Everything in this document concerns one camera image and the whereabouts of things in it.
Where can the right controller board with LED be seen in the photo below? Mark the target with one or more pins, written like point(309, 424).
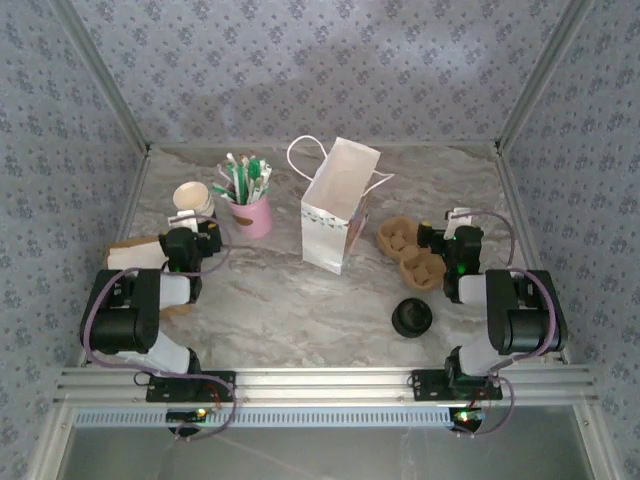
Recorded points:
point(470, 416)

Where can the left controller board with LED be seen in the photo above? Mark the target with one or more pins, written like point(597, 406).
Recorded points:
point(187, 414)

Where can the green white sugar stick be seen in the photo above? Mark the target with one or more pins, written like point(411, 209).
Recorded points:
point(224, 191)
point(232, 175)
point(245, 175)
point(256, 172)
point(268, 177)

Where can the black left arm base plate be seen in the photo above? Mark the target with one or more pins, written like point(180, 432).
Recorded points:
point(222, 387)

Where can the pink cylindrical holder cup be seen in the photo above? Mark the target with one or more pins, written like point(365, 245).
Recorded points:
point(252, 220)

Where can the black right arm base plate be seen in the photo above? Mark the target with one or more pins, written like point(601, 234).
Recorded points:
point(425, 385)

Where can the brown pulp carrier stack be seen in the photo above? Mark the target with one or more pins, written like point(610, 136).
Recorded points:
point(417, 272)

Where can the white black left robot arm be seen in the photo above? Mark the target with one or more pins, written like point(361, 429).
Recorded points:
point(172, 290)

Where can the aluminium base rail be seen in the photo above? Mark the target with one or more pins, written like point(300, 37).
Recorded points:
point(325, 385)

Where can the brown cardboard tray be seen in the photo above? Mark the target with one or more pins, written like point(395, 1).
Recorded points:
point(177, 310)

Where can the controller board with led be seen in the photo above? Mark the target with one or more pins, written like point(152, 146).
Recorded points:
point(470, 416)
point(187, 414)

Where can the aluminium frame post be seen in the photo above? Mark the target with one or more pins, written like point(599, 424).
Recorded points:
point(107, 75)
point(540, 75)

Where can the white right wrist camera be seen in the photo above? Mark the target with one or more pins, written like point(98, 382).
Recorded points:
point(457, 217)

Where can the stack of black lids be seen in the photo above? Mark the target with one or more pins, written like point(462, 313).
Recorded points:
point(412, 318)

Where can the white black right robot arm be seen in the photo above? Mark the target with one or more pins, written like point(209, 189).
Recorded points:
point(472, 290)

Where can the white paper gift bag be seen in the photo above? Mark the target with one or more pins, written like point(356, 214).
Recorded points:
point(325, 240)

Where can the stack of paper cups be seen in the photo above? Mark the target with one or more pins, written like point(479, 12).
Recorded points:
point(190, 196)

